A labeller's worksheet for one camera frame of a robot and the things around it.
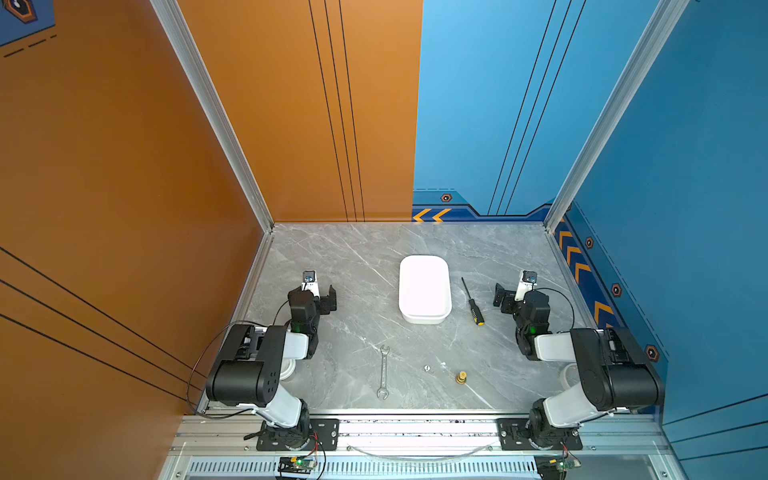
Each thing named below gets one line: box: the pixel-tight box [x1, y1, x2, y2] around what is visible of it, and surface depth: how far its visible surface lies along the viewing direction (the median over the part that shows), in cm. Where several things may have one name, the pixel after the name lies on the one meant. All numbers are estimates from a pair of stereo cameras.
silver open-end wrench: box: [376, 345, 390, 400], surface depth 84 cm
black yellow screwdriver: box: [460, 277, 485, 326], surface depth 95 cm
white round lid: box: [280, 358, 296, 381], surface depth 79 cm
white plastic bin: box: [398, 255, 452, 325], surface depth 98 cm
